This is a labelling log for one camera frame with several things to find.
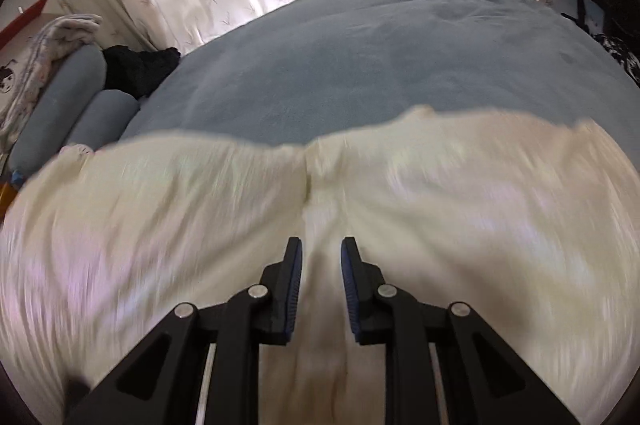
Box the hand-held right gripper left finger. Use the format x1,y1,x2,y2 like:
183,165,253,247
65,236,304,425

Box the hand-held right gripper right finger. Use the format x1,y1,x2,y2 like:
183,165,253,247
341,236,583,425

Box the white puffer jacket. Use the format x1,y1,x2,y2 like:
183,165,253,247
0,105,640,425

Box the blue-grey bed blanket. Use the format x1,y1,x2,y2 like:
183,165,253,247
117,0,633,151

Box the small blue-grey bolster pillow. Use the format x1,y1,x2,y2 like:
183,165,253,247
65,89,141,149

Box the black fuzzy cloth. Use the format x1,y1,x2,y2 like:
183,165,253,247
102,46,181,101

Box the large blue-grey bolster pillow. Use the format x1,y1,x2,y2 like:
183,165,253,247
10,45,108,177

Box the pale patterned blanket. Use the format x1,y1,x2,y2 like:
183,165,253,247
0,14,103,152

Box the black and white patterned cloth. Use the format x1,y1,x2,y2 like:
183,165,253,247
600,32,640,86

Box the red board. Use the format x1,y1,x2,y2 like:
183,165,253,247
0,0,51,52

